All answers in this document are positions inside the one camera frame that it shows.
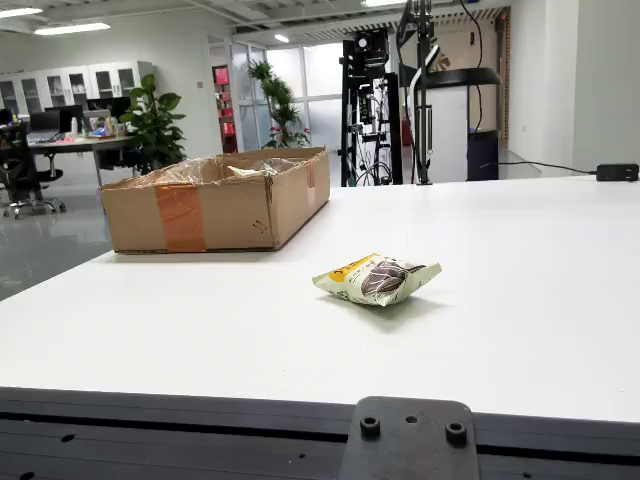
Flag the yellow-green sunflower seed snack packet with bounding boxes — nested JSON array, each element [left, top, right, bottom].
[[312, 252, 443, 308]]

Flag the pale snack packet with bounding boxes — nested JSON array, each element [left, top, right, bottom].
[[227, 164, 277, 179]]

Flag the brown cardboard box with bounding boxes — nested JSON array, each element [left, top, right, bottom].
[[99, 145, 331, 255]]

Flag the tall slim potted plant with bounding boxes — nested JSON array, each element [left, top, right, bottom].
[[247, 59, 312, 150]]

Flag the clear plastic bag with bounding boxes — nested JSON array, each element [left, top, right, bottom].
[[149, 155, 226, 184]]

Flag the red display shelf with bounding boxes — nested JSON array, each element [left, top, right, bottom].
[[212, 64, 239, 154]]

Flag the white kiosk with black rim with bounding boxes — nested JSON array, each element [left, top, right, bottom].
[[424, 67, 503, 183]]

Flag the black equipment rack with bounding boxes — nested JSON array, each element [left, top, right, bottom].
[[338, 27, 405, 188]]

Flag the broad-leaf potted plant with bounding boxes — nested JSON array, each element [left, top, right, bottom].
[[118, 73, 188, 176]]

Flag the black mounting plate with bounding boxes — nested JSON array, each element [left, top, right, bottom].
[[337, 395, 481, 480]]

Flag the grey office desk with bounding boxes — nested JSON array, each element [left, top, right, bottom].
[[27, 133, 137, 188]]

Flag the black computer monitor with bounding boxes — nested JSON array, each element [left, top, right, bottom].
[[44, 104, 86, 134], [29, 109, 62, 134]]

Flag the white glass-door cabinets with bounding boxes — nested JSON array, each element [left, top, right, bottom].
[[0, 60, 154, 117]]

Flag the black power adapter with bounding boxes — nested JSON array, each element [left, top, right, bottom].
[[595, 163, 640, 183]]

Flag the black office chair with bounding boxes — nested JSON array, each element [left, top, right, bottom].
[[0, 108, 68, 221]]

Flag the long ceiling light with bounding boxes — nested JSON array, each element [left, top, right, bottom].
[[33, 21, 112, 37], [0, 6, 44, 20]]

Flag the black power cable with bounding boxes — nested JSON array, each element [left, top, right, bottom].
[[478, 160, 599, 176]]

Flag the hanging black cable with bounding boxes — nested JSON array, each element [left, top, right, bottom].
[[459, 0, 486, 132]]

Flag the black aluminium rail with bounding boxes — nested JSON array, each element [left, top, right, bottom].
[[0, 385, 640, 480]]

